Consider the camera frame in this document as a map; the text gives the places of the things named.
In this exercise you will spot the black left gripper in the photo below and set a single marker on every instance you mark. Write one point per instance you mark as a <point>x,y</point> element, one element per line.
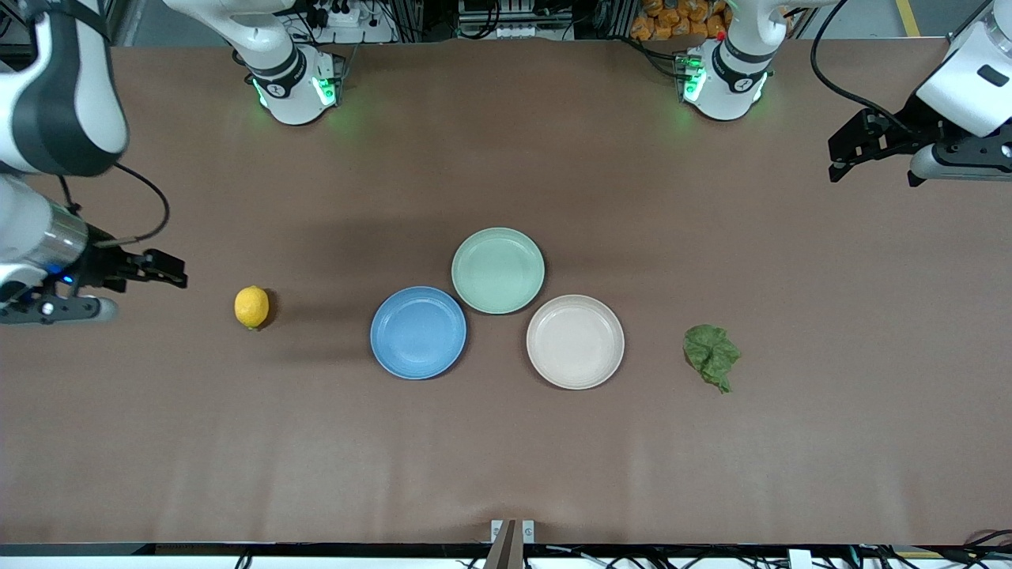
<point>906,126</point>

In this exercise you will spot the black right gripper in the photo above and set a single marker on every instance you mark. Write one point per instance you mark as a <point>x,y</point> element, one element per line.
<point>100,265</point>

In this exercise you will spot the yellow lemon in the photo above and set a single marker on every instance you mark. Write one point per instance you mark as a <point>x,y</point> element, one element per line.
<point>251,307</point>

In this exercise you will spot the green lettuce leaf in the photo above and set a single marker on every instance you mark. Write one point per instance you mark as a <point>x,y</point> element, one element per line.
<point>711,354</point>

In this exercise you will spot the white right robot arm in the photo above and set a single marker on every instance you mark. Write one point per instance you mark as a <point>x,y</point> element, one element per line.
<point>55,103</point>

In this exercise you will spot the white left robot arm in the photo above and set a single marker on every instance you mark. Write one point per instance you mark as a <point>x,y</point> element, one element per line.
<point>723,75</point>

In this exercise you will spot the orange packaged goods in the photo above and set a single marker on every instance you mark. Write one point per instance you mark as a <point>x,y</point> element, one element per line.
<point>676,17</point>

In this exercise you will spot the blue plate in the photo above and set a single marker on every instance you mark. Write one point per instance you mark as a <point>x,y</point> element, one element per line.
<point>419,332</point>

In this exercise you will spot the white power strip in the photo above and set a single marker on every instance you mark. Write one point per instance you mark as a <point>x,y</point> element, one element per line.
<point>344,14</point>

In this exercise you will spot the beige plate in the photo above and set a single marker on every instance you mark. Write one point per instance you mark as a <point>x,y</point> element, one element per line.
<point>575,341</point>

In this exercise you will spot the green plate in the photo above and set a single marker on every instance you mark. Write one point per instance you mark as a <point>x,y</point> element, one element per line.
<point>498,270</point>

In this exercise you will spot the aluminium frame profile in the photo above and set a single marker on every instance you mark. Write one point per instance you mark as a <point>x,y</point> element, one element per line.
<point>126,20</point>

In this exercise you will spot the metal table edge bracket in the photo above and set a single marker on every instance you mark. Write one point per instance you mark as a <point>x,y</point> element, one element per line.
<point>512,541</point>

